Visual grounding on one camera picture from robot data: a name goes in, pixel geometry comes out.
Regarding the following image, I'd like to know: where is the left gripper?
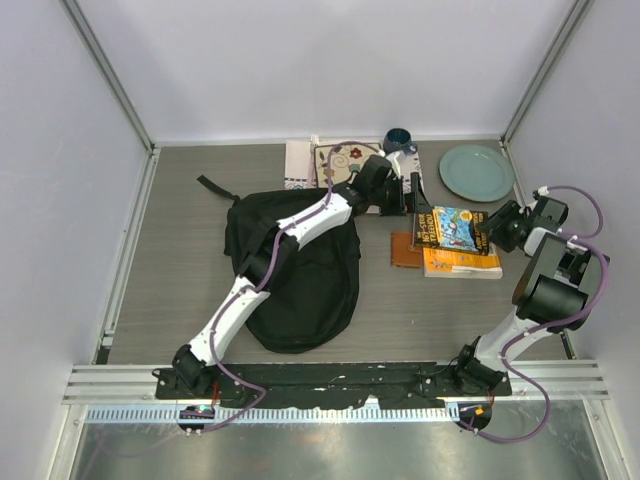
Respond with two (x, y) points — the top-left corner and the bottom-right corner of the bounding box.
(369, 173), (431, 218)

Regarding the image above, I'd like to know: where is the colourful treehouse storey book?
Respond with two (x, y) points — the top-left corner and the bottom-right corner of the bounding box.
(412, 206), (490, 256)

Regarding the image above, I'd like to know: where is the orange paperback book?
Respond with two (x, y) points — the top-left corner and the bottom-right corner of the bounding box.
(423, 245), (503, 280)

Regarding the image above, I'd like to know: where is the black student backpack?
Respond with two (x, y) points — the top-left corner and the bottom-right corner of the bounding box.
(197, 175), (360, 354)

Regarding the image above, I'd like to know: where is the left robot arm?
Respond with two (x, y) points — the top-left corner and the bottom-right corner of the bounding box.
(172, 153), (428, 399)

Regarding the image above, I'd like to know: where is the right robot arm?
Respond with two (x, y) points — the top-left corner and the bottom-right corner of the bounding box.
(451, 197), (608, 395)

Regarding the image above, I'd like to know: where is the brown leather wallet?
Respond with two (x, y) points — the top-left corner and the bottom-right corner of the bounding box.
(390, 231), (423, 269)

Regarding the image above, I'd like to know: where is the round teal plate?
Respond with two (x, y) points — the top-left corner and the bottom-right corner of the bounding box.
(438, 145), (516, 203)

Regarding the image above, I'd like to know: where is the dark blue ceramic mug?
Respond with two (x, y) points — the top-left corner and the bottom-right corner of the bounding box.
(383, 128), (418, 155)

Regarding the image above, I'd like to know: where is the square floral ceramic plate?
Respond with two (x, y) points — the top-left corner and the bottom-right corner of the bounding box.
(313, 142), (381, 188)

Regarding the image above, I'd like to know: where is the patterned white placemat cloth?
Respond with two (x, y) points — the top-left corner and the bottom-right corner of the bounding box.
(284, 135), (422, 196)

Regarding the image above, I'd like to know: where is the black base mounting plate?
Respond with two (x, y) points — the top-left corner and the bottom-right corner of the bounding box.
(152, 362), (512, 410)

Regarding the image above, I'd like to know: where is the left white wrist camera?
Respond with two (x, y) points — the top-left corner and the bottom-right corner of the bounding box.
(385, 150), (411, 177)

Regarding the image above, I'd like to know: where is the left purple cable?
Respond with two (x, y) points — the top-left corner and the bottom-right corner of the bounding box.
(197, 141), (386, 435)

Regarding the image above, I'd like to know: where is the slotted cable duct rail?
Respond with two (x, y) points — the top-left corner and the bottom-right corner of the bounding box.
(85, 403), (459, 424)

